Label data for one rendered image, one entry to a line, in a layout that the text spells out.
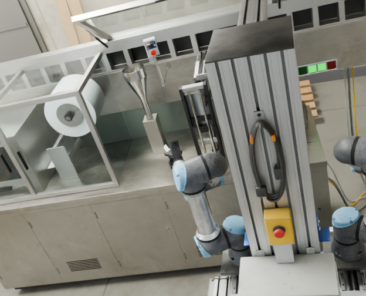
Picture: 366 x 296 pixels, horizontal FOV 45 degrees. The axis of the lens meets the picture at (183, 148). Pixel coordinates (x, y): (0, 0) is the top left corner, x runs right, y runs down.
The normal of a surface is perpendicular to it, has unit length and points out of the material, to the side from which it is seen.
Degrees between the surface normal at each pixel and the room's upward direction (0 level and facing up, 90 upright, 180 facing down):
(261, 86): 90
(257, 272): 0
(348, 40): 90
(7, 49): 90
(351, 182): 0
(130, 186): 0
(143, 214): 90
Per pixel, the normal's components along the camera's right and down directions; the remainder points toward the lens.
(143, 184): -0.25, -0.80
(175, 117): -0.08, 0.57
